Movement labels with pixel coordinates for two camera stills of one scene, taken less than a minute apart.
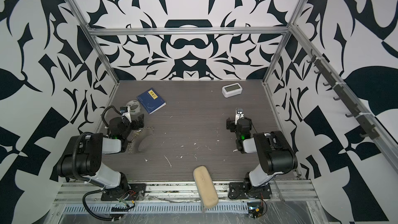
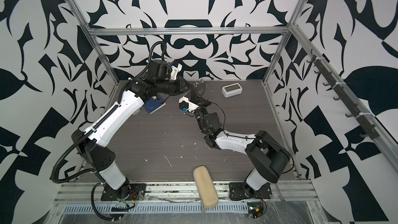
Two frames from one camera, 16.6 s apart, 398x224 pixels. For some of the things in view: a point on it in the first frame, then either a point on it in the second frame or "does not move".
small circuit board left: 119,209 does not move
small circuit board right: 255,209 does not move
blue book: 151,100 does not move
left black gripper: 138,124 to 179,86
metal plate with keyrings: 133,144 to 200,86
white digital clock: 231,89 does not move
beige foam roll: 206,187 does not move
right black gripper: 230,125 to 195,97
